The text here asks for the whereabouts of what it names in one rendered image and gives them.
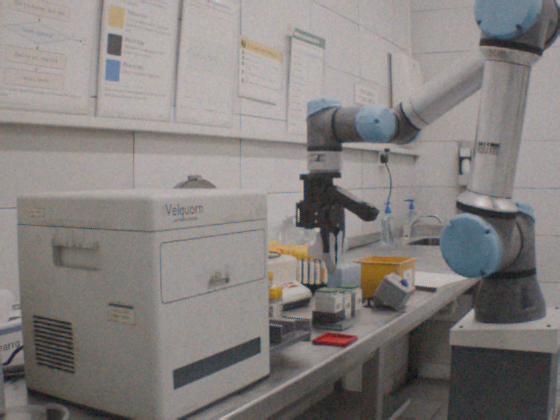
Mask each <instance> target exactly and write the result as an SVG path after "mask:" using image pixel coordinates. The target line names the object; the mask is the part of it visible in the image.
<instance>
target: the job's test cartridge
mask: <svg viewBox="0 0 560 420"><path fill-rule="evenodd" d="M342 298H343V294H340V291H338V292H334V293H323V292H315V311H324V312H333V313H335V312H337V311H340V310H342Z"/></svg>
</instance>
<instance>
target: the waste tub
mask: <svg viewBox="0 0 560 420"><path fill-rule="evenodd" d="M416 259H417V258H410V257H393V256H377V255H371V256H367V257H364V258H360V259H357V260H354V261H353V262H354V263H360V289H362V299H366V300H368V298H369V297H372V295H373V294H374V293H375V291H376V289H377V287H378V286H379V284H380V282H381V281H382V279H383V277H384V276H386V275H388V274H391V273H396V274H397V275H398V276H399V277H401V278H402V279H403V278H405V279H406V280H407V282H408V283H410V285H412V286H415V264H416Z"/></svg>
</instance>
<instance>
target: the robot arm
mask: <svg viewBox="0 0 560 420"><path fill-rule="evenodd" d="M473 8H474V10H473V14H474V19H475V22H476V24H477V26H478V28H479V29H480V30H481V32H480V41H479V46H478V45H477V47H476V48H474V49H473V50H471V51H470V52H469V53H467V55H464V56H463V57H462V58H461V59H460V60H457V61H456V62H455V63H454V64H453V65H450V67H448V68H447V69H445V71H442V72H441V73H440V74H438V76H437V77H436V76H435V77H434V78H433V79H431V81H430V82H428V83H425V84H424V86H422V87H421V88H420V89H418V90H416V91H415V92H414V93H413V94H411V95H410V96H409V97H407V98H405V99H404V100H403V101H401V102H400V103H399V104H397V105H396V107H393V108H391V109H389V108H388V107H387V106H385V105H377V104H369V105H366V106H358V107H356V106H348V107H342V105H341V101H339V100H337V99H333V98H315V99H311V100H310V101H308V103H307V112H306V118H305V121H306V169H307V170H308V171H309V172H307V174H299V180H303V194H304V200H300V202H296V227H300V228H304V229H310V230H313V229H314V228H319V231H318V232H317V233H316V241H315V243H314V244H313V245H311V246H309V247H307V255H308V256H309V257H311V258H314V259H317V260H320V261H323V262H324V263H325V266H326V269H327V272H328V274H333V273H334V271H335V269H336V267H337V265H338V262H339V259H340V257H341V252H342V250H343V244H344V239H345V209H347V210H348V211H350V212H352V213H353V214H355V215H357V217H358V218H360V219H361V220H363V221H365V222H371V221H375V220H376V218H377V216H378V214H379V210H378V209H376V207H375V206H373V205H372V204H370V203H368V202H365V201H364V200H362V199H360V198H359V197H357V196H355V195H354V194H352V193H350V192H349V191H347V190H345V189H344V188H342V187H340V186H339V185H333V178H342V172H340V170H342V169H343V143H385V144H395V145H405V144H410V143H412V142H414V141H415V140H416V139H417V138H419V136H420V133H421V130H422V129H424V128H425V127H427V126H428V125H430V124H432V123H433V122H435V121H436V120H437V119H438V118H439V117H441V116H444V114H446V113H447V112H449V111H450V110H451V109H452V108H455V107H456V106H458V104H460V103H461V102H464V101H465V100H466V99H468V98H469V97H470V96H471V95H474V94H475V93H476V92H477V91H479V90H480V89H481V98H480V102H479V106H480V107H479V112H478V117H477V126H476V132H475V136H474V138H475V141H474V147H473V151H472V156H471V159H472V161H471V166H470V171H469V176H468V181H467V185H468V186H467V190H466V191H465V192H464V193H462V194H461V195H460V196H459V197H457V200H456V205H455V210H454V216H453V217H452V218H451V219H450V220H449V221H448V222H447V223H446V224H445V225H444V226H443V230H442V233H441V237H440V248H441V250H440V252H441V255H442V257H443V259H444V260H445V262H446V263H447V266H448V268H450V269H451V270H453V271H454V272H455V273H456V274H457V275H459V276H462V277H463V278H481V286H480V288H479V292H478V296H477V300H476V303H475V307H474V319H475V320H476V321H478V322H480V323H482V322H485V323H490V324H519V323H523V322H529V321H534V320H539V319H542V318H544V317H545V316H546V308H547V305H546V303H545V300H544V296H543V294H542V292H541V287H540V286H539V283H538V278H537V269H536V242H535V229H534V224H535V218H534V217H533V214H534V211H533V207H532V206H531V205H529V204H526V203H513V200H512V196H513V192H512V191H513V187H514V182H515V177H516V168H517V163H518V159H519V151H520V146H521V141H522V132H523V128H524V119H525V114H526V106H527V102H528V93H529V88H530V86H529V84H530V79H531V71H532V67H533V65H535V64H536V63H537V62H538V61H541V59H542V56H543V52H544V51H545V50H547V49H548V48H550V46H552V45H553V44H554V42H555V41H556V40H557V38H558V36H560V6H559V4H558V3H557V1H556V0H475V2H474V4H473ZM344 208H345V209H344ZM298 209H300V222H298Z"/></svg>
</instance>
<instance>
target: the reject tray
mask: <svg viewBox="0 0 560 420"><path fill-rule="evenodd" d="M357 339H358V335H352V334H349V335H344V334H336V333H328V332H326V333H324V334H323V335H321V336H319V337H317V338H315V339H313V340H312V344H313V343H315V344H322V345H329V346H337V347H345V346H347V345H349V344H351V343H352V342H354V341H356V340H357Z"/></svg>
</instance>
